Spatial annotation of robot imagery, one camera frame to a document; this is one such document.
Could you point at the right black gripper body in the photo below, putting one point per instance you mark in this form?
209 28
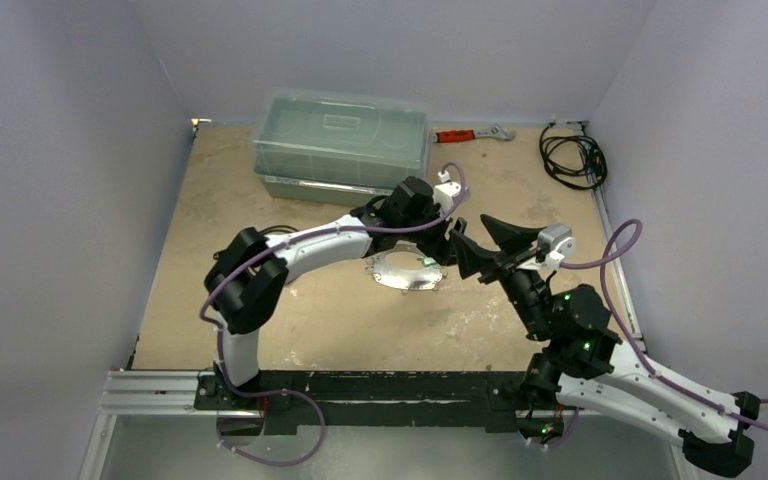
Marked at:
509 260

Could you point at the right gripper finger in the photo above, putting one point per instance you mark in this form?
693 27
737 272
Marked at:
508 237
471 258

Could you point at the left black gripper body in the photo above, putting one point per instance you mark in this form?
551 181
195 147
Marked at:
431 241

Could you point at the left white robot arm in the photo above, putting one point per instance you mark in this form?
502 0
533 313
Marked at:
249 275

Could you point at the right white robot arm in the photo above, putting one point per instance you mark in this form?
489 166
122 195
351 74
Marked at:
587 365

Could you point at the grey plastic toolbox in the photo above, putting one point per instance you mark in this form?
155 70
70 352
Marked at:
337 147

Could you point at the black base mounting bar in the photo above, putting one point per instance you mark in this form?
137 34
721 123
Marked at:
496 402

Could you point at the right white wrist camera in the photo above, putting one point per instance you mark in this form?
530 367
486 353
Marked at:
555 244

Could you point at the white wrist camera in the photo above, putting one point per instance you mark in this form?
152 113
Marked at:
448 193
555 244

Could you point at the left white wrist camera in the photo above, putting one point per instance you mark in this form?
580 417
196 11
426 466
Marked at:
448 193

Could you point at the orange handled adjustable wrench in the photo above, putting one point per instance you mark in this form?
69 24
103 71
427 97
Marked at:
462 135

